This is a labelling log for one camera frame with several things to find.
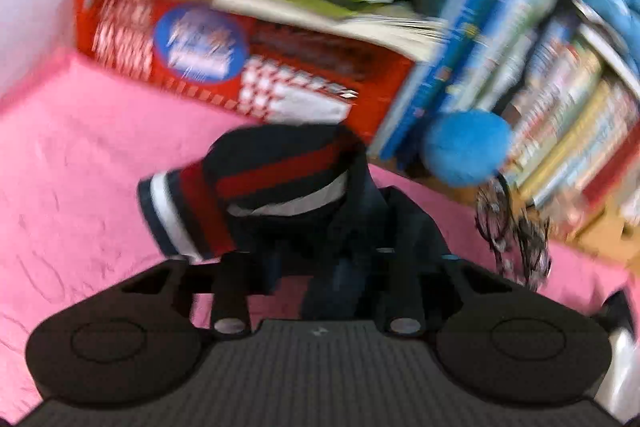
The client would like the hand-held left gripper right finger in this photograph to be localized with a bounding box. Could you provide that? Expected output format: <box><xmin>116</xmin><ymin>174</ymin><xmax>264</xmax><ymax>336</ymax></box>
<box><xmin>372</xmin><ymin>247</ymin><xmax>506</xmax><ymax>338</ymax></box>

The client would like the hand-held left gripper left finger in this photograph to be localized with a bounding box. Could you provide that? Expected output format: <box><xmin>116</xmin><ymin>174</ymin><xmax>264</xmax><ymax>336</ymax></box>
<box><xmin>120</xmin><ymin>252</ymin><xmax>253</xmax><ymax>338</ymax></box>

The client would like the navy and white jacket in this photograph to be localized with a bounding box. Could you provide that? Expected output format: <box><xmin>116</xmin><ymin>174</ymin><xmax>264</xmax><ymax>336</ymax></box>
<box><xmin>137</xmin><ymin>124</ymin><xmax>481</xmax><ymax>323</ymax></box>

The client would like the miniature bicycle model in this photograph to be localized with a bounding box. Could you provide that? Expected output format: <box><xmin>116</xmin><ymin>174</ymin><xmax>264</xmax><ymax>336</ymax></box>
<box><xmin>472</xmin><ymin>172</ymin><xmax>553</xmax><ymax>293</ymax></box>

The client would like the pink blanket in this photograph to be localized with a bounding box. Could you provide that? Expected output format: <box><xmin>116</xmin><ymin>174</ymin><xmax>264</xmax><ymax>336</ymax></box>
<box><xmin>0</xmin><ymin>47</ymin><xmax>636</xmax><ymax>423</ymax></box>

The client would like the row of tall picture books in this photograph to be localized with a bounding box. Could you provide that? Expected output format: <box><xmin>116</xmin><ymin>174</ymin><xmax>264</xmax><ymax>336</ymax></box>
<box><xmin>375</xmin><ymin>0</ymin><xmax>640</xmax><ymax>238</ymax></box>

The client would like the red plastic basket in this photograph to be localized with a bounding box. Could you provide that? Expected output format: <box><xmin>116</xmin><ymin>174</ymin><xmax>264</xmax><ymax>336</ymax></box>
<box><xmin>72</xmin><ymin>0</ymin><xmax>416</xmax><ymax>142</ymax></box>

